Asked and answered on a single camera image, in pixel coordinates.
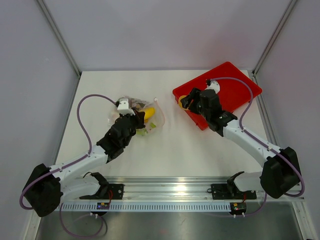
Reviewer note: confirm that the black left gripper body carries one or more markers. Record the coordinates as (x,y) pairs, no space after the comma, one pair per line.
(134,125)

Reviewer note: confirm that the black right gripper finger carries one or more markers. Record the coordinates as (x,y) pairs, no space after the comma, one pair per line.
(194,95)
(193,106)

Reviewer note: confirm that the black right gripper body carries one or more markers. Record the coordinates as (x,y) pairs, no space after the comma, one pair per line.
(201,111)

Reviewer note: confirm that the orange fake tangerine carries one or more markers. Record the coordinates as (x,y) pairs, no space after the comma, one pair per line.
(184,102)

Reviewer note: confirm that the yellow fake mango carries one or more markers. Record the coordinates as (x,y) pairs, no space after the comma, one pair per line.
(149,113)

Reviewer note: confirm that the clear zip top bag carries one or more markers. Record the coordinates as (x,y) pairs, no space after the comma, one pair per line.
(154,118)

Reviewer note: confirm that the green fake lettuce leaf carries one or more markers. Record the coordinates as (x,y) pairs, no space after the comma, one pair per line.
(149,128)

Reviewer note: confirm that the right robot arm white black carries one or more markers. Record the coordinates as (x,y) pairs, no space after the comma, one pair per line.
(280,167)

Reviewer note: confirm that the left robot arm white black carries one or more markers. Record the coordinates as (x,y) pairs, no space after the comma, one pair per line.
(48,187)

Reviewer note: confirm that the fake brown grape bunch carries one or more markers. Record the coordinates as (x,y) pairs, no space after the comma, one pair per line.
(138,104)

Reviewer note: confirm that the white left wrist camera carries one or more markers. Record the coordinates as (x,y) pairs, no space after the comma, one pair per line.
(124,106)

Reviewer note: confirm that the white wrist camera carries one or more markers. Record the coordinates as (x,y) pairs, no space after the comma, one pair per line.
(124,106)
(212,84)

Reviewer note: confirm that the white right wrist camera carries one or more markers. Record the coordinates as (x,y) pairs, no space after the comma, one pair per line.
(212,84)

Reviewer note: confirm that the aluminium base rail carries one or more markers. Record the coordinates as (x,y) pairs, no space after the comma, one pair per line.
(152,189)

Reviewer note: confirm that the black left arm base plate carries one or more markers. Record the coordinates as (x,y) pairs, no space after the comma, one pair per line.
(115,191)

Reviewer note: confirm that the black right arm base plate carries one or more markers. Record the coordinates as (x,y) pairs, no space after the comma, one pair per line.
(222,191)

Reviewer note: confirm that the white slotted cable duct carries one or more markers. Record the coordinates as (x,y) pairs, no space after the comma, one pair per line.
(119,206)

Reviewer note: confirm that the aluminium frame post left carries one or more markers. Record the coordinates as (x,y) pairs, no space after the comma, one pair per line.
(58,35)

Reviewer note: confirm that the aluminium frame post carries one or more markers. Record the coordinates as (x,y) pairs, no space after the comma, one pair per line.
(58,35)
(277,31)

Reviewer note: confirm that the aluminium frame post right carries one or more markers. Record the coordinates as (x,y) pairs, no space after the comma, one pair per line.
(277,31)

